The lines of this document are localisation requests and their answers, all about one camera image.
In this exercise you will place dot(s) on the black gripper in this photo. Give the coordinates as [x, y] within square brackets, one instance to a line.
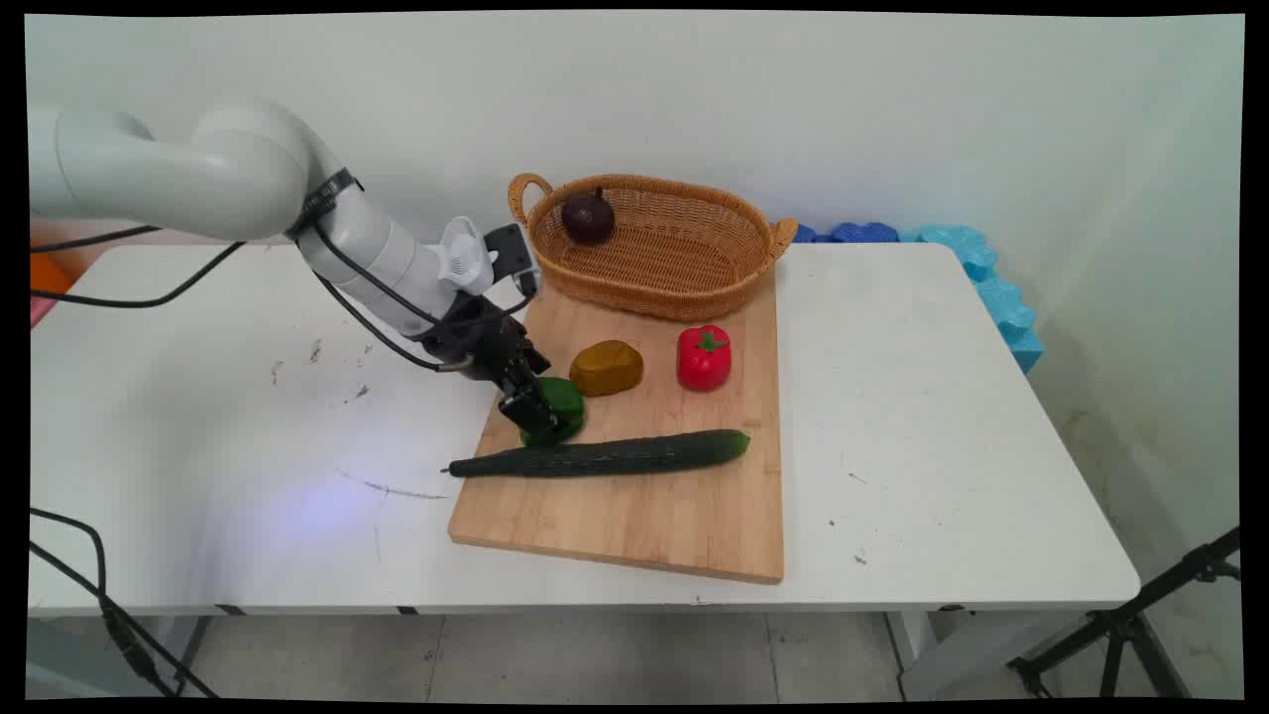
[476, 342]

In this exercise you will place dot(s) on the green toy bell pepper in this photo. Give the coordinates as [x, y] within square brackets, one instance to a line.
[557, 409]

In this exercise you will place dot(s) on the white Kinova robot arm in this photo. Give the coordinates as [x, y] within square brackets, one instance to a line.
[238, 169]

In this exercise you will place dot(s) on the white table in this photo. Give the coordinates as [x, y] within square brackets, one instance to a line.
[555, 436]

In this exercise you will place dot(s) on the brown potato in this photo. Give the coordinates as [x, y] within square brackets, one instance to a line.
[606, 368]

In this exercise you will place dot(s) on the long dark green cucumber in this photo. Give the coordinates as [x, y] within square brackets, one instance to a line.
[605, 454]

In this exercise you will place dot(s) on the wooden cutting board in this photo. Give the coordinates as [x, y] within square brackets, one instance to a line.
[644, 466]

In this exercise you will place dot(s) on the red toy bell pepper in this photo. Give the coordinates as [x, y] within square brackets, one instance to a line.
[704, 358]

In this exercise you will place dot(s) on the woven wicker basket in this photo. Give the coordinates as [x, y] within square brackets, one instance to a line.
[659, 248]

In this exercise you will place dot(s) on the blue foam block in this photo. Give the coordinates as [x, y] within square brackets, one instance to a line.
[981, 273]

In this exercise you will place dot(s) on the orange box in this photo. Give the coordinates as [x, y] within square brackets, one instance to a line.
[48, 270]

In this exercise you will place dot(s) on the black tripod stand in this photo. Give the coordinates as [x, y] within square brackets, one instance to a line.
[1130, 625]

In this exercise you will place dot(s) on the wrist camera on white mount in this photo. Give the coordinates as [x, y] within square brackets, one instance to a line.
[491, 256]

